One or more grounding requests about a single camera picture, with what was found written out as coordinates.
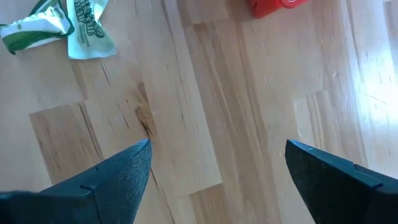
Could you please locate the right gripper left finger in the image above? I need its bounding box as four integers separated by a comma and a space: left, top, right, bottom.
0, 138, 154, 224

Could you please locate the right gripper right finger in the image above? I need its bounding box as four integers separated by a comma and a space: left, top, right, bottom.
284, 139, 398, 224

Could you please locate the crumpled white green packet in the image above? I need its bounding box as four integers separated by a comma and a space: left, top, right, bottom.
65, 0, 118, 60
0, 0, 76, 55

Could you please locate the red plastic basket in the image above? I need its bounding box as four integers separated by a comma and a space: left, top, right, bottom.
246, 0, 309, 19

